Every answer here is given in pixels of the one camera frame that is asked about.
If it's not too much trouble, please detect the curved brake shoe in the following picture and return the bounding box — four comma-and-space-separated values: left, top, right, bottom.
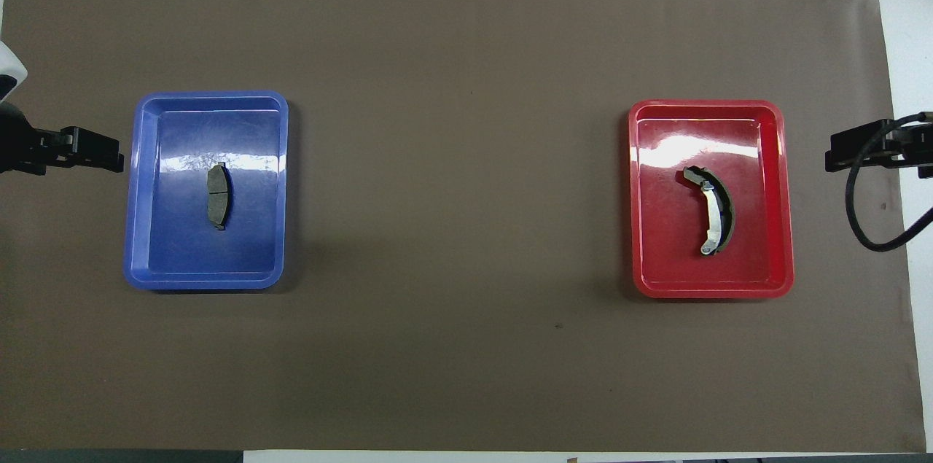
682, 165, 737, 257

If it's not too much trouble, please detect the brown table mat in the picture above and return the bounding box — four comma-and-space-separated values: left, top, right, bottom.
0, 0, 926, 453

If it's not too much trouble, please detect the dark brake pad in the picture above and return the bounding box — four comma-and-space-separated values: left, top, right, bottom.
206, 162, 233, 231

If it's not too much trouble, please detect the red plastic tray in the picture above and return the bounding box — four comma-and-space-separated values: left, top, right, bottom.
628, 99, 795, 300

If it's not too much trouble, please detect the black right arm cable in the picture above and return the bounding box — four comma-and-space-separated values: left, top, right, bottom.
844, 112, 933, 254

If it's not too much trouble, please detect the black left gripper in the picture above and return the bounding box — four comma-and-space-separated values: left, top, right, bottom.
0, 102, 125, 176

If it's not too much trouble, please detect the blue plastic tray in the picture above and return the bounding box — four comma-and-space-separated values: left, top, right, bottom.
122, 90, 290, 292

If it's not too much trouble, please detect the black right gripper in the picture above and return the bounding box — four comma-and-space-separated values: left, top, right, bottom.
824, 118, 933, 180

